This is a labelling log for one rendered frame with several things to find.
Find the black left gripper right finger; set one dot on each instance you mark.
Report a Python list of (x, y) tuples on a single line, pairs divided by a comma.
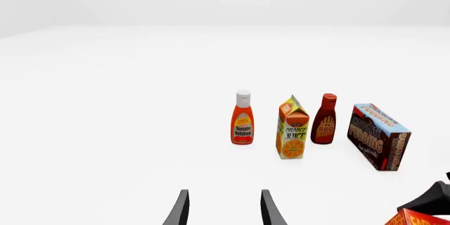
[(270, 210)]

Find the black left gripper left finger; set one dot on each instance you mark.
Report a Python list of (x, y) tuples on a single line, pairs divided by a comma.
[(179, 210)]

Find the red butter box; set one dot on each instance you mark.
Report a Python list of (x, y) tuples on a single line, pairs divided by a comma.
[(411, 219)]

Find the orange juice carton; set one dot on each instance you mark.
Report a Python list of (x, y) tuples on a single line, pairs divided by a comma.
[(293, 135)]

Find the chocolate pudding box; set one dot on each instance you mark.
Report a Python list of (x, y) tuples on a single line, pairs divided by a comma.
[(376, 138)]

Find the tomato ketchup bottle white cap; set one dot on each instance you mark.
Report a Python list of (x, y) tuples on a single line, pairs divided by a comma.
[(242, 124)]

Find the dark red BBQ sauce bottle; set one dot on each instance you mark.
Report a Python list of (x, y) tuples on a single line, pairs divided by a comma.
[(324, 126)]

